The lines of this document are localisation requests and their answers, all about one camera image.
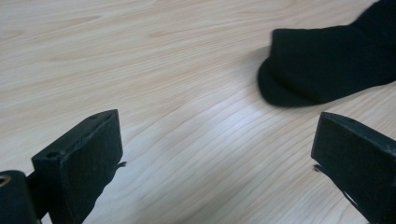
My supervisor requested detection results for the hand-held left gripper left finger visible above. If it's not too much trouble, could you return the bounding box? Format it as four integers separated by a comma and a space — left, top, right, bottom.
31, 108, 124, 224

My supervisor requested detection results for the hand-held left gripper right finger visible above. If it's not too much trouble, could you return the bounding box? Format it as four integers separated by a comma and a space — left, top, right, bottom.
310, 111, 396, 224

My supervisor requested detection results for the black sock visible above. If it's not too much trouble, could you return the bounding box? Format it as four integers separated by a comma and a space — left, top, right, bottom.
257, 57, 325, 108
268, 0, 396, 105

